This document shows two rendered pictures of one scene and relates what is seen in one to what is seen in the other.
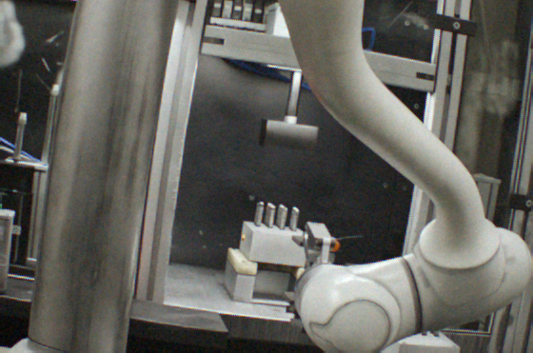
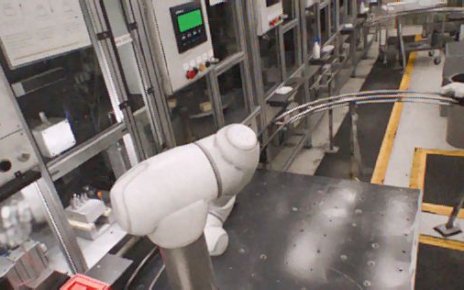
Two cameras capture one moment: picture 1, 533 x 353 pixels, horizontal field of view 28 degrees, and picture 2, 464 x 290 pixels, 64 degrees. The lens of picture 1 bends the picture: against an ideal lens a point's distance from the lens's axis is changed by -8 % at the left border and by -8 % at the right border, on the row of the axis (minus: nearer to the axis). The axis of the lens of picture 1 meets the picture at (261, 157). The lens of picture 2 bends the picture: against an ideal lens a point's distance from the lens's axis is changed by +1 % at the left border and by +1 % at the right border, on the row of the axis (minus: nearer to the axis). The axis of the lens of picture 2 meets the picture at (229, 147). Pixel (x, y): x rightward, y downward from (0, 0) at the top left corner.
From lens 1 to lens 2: 97 cm
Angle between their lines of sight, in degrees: 53
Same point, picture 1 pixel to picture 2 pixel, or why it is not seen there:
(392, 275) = (212, 219)
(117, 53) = (206, 264)
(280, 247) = (95, 212)
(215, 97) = not seen: hidden behind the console
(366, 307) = (222, 238)
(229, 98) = not seen: hidden behind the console
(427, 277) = (220, 213)
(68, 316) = not seen: outside the picture
